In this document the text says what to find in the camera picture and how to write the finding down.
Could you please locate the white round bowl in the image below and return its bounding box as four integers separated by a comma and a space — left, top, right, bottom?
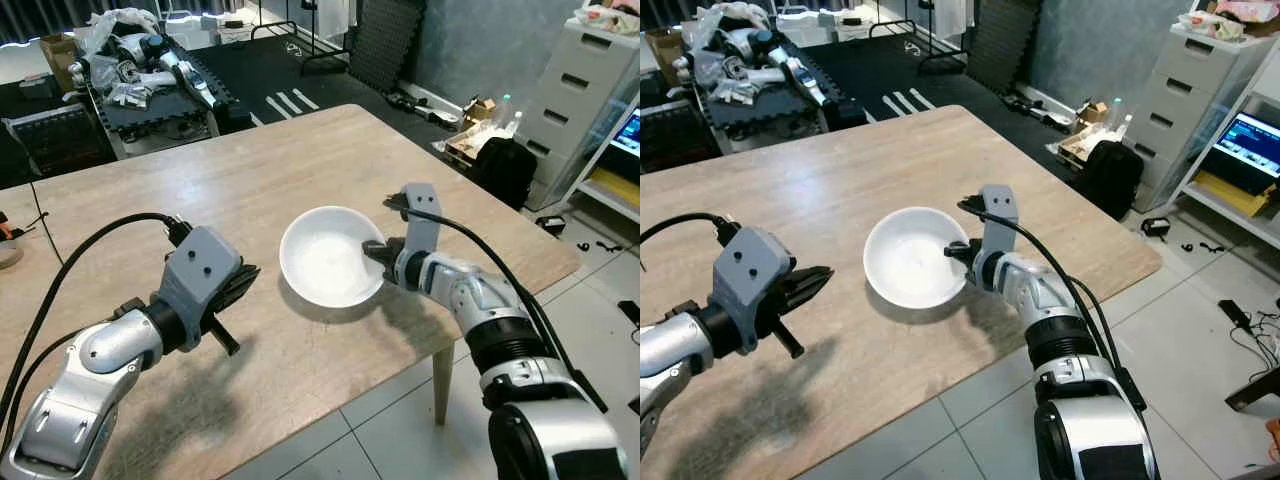
279, 206, 389, 309
863, 207, 971, 310

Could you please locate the wooden table leg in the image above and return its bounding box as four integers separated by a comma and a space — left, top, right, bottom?
432, 345, 453, 426

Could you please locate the black backpack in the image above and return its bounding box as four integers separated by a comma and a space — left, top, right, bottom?
1078, 140, 1144, 221
470, 137, 538, 211

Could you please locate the cardboard tray with bottles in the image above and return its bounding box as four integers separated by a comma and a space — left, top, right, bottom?
440, 95, 526, 166
1050, 98, 1136, 171

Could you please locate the black metal clothes rack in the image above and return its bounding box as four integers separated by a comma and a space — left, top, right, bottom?
250, 0, 351, 76
870, 0, 966, 76

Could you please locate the black equipment crate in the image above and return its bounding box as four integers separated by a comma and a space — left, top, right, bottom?
640, 100, 706, 171
5, 105, 111, 176

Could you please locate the black foam mat stack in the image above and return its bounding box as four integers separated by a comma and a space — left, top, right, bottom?
350, 0, 426, 96
965, 0, 1041, 96

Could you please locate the yellow flat box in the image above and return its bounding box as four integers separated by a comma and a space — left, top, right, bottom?
590, 170, 641, 206
1195, 170, 1271, 216

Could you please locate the white metal shelf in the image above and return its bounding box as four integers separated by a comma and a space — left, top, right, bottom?
560, 60, 641, 226
1165, 40, 1280, 251

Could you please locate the white lying spare robot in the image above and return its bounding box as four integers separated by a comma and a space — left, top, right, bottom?
68, 30, 219, 111
672, 30, 831, 109

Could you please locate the lit computer monitor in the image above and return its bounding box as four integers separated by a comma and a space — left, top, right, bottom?
610, 108, 641, 159
1210, 112, 1280, 196

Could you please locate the grey plastic drawer cabinet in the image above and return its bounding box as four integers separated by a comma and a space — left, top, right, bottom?
1130, 22, 1271, 213
525, 18, 641, 211

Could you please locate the clear plastic wrap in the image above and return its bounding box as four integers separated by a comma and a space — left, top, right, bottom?
692, 3, 766, 53
85, 8, 161, 56

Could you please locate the brown cardboard box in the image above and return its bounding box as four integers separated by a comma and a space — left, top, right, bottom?
645, 27, 686, 86
38, 32, 86, 91

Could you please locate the pink white bag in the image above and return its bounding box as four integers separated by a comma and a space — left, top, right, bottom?
575, 0, 641, 36
1190, 0, 1280, 41

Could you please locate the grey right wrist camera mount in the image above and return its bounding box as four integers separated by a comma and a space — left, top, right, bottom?
960, 185, 1019, 263
385, 183, 443, 263

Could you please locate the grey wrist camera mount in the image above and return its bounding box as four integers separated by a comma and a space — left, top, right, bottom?
158, 225, 243, 326
712, 226, 796, 331
960, 185, 1019, 263
385, 183, 443, 263

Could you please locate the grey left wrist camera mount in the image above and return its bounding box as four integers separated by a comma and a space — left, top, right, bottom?
712, 226, 796, 331
158, 225, 243, 326

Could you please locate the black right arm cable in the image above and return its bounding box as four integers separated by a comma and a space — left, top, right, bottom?
385, 195, 611, 411
960, 200, 1146, 411

